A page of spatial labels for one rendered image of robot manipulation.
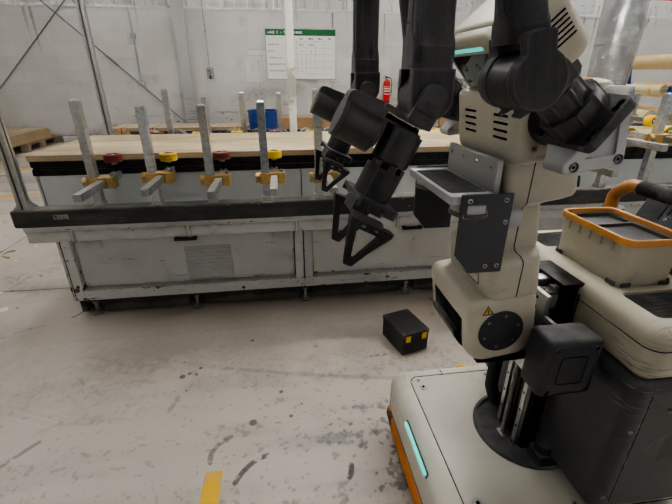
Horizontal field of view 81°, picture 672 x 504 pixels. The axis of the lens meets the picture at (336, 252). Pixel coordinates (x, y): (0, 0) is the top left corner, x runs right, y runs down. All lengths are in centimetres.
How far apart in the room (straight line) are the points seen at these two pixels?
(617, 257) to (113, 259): 224
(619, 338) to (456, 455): 54
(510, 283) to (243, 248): 166
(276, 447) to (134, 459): 50
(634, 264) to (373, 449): 104
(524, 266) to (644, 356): 27
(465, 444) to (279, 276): 144
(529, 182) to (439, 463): 78
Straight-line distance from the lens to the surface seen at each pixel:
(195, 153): 211
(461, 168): 92
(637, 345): 99
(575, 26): 83
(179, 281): 243
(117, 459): 176
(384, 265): 241
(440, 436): 130
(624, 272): 106
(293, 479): 154
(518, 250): 92
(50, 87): 1001
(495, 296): 90
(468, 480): 123
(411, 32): 58
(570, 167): 69
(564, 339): 94
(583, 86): 68
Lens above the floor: 124
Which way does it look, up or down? 24 degrees down
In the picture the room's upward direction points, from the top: straight up
